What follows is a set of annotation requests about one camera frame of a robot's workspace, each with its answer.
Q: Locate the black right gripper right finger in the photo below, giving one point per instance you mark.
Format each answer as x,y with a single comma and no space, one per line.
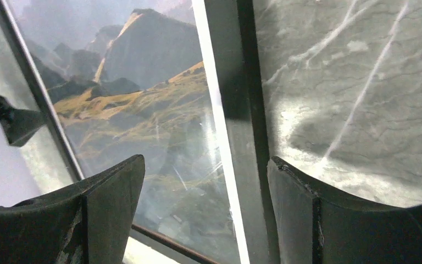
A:
319,223

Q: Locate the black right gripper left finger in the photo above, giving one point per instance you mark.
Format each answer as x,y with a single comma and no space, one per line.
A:
86,222

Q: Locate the light wooden picture frame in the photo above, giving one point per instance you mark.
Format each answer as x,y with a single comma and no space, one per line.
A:
52,163

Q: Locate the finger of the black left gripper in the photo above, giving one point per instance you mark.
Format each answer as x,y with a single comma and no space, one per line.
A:
19,125

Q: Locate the landscape photo print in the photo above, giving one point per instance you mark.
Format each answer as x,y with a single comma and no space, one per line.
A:
127,77

